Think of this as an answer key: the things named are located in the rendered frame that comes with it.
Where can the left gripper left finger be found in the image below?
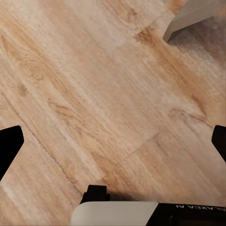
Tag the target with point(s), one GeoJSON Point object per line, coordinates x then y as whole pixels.
{"type": "Point", "coordinates": [11, 140]}

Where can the coffee table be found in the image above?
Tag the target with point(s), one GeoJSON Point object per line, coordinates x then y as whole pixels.
{"type": "Point", "coordinates": [192, 12]}

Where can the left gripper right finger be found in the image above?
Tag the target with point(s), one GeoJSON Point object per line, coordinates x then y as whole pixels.
{"type": "Point", "coordinates": [219, 140]}

